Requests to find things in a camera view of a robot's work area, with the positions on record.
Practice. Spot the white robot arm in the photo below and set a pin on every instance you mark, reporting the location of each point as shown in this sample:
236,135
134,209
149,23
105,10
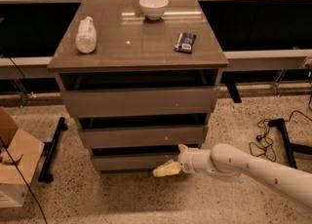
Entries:
226,162

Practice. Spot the black stand leg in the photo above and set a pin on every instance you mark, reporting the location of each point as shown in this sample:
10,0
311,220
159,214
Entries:
290,148
50,149

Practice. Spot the black left stand leg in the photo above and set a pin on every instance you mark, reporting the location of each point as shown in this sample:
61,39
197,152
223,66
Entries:
50,149

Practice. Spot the grey drawer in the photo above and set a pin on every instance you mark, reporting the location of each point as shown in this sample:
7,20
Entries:
139,131
139,93
132,158

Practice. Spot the cardboard box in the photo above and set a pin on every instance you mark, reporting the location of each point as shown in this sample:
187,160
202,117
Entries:
19,157

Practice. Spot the dark blue snack packet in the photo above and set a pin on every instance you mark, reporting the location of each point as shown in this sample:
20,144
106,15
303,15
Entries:
185,42

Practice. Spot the grey middle drawer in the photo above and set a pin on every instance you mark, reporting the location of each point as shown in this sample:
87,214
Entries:
139,131

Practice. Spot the black leg behind cabinet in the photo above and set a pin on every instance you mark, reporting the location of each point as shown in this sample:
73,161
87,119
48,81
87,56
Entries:
229,82

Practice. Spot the grey bottom drawer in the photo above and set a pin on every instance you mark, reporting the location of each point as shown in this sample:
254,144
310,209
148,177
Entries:
132,158

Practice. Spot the clear plastic bottle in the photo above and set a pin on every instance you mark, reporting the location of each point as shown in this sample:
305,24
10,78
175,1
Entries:
86,36

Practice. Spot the grey drawer cabinet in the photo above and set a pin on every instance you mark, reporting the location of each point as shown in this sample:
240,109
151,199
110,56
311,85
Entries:
127,41

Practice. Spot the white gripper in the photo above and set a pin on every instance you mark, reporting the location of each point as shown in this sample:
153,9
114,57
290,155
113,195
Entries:
185,161

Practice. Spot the white ceramic bowl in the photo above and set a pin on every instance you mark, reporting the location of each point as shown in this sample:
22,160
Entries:
153,9

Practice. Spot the black right stand leg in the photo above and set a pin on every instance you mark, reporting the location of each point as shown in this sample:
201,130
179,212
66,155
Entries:
290,148

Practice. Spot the grey top drawer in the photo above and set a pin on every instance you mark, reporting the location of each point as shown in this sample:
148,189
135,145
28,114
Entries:
139,93

